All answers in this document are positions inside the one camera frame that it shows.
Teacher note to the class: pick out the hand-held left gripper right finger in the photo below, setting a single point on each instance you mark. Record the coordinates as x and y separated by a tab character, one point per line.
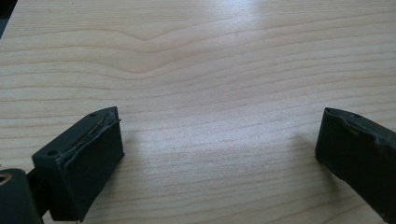
358	152

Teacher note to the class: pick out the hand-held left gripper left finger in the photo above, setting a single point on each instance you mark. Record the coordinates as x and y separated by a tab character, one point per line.
84	161

